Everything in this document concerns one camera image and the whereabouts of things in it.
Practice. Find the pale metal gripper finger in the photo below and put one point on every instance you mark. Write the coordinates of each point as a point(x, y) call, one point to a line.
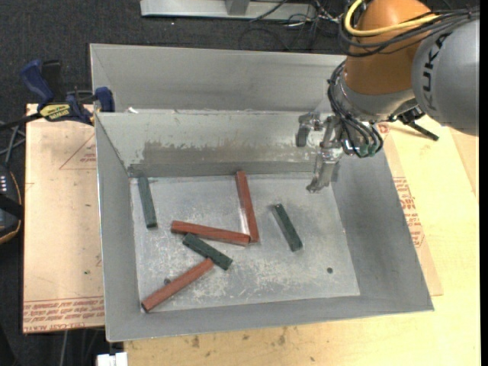
point(332, 168)
point(317, 175)

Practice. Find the dark green flat block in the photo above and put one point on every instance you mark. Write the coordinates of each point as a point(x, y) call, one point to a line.
point(207, 251)
point(148, 202)
point(287, 227)

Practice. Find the red-brown flat block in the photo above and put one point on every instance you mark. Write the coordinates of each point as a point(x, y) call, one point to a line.
point(177, 284)
point(247, 206)
point(209, 233)

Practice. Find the grey metal bin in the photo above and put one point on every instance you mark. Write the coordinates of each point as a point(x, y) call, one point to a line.
point(228, 143)

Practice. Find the brown cardboard board, red print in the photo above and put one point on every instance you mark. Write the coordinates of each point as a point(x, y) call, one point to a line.
point(61, 212)

